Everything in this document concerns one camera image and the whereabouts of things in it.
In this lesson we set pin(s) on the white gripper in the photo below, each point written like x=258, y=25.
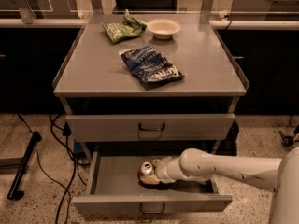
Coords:
x=163, y=171

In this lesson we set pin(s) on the red coke can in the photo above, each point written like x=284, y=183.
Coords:
x=146, y=168

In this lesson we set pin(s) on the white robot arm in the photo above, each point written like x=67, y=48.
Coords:
x=277, y=175

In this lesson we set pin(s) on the open grey middle drawer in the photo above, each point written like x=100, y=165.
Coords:
x=114, y=188

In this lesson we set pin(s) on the closed grey top drawer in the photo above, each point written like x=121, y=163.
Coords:
x=162, y=127

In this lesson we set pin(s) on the grey drawer cabinet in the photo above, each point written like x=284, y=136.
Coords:
x=95, y=81

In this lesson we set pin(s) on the blue chip bag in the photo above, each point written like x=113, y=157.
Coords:
x=150, y=67

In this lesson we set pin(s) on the black caster wheel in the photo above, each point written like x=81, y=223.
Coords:
x=289, y=141

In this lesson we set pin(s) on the black floor stand bar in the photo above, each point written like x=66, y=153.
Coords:
x=14, y=192

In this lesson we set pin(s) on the white paper bowl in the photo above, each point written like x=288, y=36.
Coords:
x=163, y=28

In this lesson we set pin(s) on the green chip bag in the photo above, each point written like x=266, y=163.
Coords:
x=130, y=27

